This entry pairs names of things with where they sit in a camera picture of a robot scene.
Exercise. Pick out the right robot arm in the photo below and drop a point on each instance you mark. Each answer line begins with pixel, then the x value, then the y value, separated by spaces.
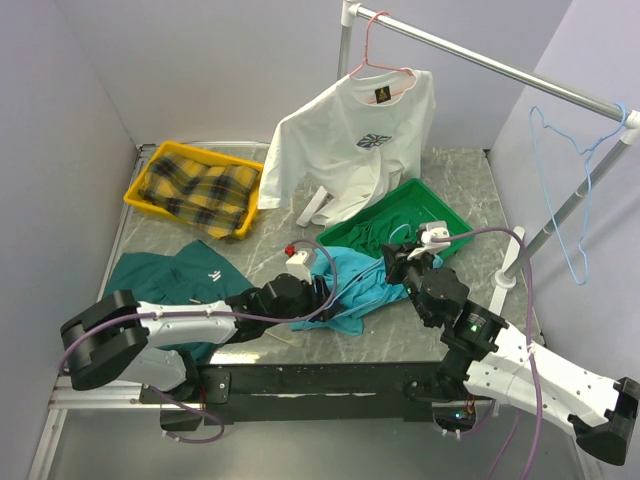
pixel 490 357

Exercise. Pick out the dark teal garment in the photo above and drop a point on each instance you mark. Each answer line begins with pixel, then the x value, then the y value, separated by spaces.
pixel 195 275

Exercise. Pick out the metal clothes rack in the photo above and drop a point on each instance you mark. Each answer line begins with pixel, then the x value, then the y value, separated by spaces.
pixel 627 135

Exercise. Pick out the pink wire hanger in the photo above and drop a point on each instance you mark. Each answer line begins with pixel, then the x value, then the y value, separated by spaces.
pixel 380 55

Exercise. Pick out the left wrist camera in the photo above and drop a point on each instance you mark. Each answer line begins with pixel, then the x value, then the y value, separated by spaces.
pixel 300 262

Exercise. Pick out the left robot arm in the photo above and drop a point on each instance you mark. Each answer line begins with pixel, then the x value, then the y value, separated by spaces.
pixel 121 338

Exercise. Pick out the yellow plaid cloth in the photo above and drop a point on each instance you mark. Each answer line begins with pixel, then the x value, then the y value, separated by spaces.
pixel 213 198

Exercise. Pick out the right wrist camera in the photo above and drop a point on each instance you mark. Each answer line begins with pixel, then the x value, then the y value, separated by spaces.
pixel 432 238

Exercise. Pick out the white rack foot left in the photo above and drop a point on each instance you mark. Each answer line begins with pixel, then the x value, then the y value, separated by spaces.
pixel 312 207

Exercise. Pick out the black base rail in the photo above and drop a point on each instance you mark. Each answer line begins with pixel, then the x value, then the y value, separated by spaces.
pixel 305 392

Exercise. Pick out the green plastic bin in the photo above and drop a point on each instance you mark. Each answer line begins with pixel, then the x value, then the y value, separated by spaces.
pixel 414 199

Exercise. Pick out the yellow plastic bin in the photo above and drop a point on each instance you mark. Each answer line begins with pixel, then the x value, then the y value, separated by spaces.
pixel 203 156

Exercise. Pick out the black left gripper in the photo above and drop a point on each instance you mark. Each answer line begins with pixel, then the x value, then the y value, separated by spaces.
pixel 318 300

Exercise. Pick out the light blue t shirt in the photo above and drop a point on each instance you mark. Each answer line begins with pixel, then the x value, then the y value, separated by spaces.
pixel 355 290

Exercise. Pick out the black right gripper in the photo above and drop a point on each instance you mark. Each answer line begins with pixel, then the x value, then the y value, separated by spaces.
pixel 396 261

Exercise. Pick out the green cloth in bin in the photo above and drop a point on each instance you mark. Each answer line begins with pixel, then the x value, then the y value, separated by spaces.
pixel 368 236

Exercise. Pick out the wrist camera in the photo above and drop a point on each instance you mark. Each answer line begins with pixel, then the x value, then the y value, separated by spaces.
pixel 432 238
pixel 300 262

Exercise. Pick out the white t shirt on hanger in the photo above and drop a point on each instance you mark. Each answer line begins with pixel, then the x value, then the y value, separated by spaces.
pixel 359 139

